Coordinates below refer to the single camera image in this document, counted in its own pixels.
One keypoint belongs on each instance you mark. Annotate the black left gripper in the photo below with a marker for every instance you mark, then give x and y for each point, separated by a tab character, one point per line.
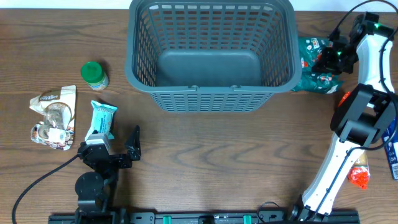
131	145

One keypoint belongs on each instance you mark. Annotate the teal toilet wipes pack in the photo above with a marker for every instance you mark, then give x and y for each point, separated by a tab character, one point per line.
102	119

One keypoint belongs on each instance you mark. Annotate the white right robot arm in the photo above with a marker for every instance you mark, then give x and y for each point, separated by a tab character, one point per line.
356	124

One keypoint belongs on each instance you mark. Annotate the grey plastic basket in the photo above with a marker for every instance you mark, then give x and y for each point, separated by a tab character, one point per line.
212	56

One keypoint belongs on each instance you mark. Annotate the green coffee bag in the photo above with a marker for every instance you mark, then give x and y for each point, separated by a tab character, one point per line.
310	49

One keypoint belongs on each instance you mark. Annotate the blue tissue pack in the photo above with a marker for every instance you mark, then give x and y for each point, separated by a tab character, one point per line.
391	149

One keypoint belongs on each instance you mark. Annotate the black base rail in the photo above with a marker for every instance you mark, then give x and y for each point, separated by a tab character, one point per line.
265	216

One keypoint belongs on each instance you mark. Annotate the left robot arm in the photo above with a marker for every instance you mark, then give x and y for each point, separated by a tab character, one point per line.
96	189

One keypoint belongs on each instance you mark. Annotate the beige brown snack bag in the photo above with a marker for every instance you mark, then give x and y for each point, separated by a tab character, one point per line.
57	129

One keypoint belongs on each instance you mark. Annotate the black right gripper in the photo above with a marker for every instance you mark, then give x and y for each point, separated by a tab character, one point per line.
328	62

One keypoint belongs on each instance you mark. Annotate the green lid seasoning jar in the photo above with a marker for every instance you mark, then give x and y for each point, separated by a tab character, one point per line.
94	75

